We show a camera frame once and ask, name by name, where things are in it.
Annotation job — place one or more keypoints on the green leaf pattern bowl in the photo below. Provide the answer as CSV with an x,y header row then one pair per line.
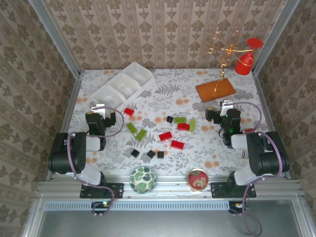
x,y
143,179

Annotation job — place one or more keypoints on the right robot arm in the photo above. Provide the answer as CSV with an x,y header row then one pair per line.
x,y
266,153

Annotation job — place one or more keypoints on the white three-compartment container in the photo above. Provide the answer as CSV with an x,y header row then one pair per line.
x,y
118,84

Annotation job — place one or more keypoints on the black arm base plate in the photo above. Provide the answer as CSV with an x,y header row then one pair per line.
x,y
218,190
116,190

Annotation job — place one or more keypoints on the brown wooden board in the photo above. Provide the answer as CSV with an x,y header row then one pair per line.
x,y
209,92

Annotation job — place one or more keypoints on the aluminium front rail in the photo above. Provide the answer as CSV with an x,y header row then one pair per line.
x,y
172,185

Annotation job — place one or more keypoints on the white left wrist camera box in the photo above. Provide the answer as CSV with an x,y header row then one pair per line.
x,y
100,106

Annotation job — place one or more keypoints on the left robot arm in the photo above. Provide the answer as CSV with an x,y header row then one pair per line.
x,y
59,153

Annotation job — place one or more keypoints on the red lego brick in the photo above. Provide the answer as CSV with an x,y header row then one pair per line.
x,y
129,111
183,126
177,144
165,136

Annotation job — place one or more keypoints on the black lego brick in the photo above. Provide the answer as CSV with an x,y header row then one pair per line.
x,y
135,153
169,119
150,154
160,154

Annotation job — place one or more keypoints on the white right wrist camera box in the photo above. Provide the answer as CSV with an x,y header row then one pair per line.
x,y
225,104

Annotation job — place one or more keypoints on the aluminium side rail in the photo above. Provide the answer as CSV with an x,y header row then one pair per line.
x,y
71,106
261,96

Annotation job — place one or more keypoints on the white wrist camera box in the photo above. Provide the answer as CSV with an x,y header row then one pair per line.
x,y
225,104
100,106

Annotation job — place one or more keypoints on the black connector box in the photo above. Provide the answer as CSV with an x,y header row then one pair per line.
x,y
100,204
237,205

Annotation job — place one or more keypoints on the aluminium frame post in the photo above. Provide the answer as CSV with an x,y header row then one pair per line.
x,y
274,37
55,37

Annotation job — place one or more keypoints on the red plastic disc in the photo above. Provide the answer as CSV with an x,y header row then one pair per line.
x,y
255,43

